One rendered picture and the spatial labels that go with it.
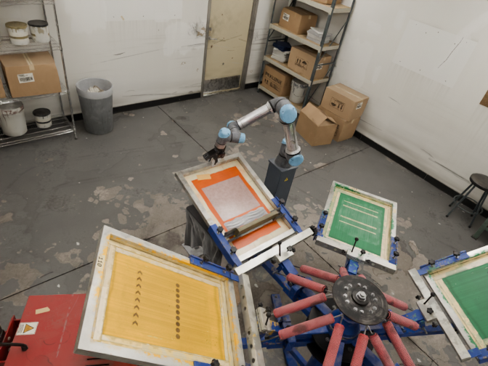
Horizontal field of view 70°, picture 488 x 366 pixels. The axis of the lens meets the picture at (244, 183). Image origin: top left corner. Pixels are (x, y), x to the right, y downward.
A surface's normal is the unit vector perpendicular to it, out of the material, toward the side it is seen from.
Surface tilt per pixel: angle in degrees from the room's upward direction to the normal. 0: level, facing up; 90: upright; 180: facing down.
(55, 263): 0
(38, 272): 0
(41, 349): 0
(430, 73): 90
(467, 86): 90
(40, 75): 89
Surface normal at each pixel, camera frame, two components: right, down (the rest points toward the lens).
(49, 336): 0.15, -0.77
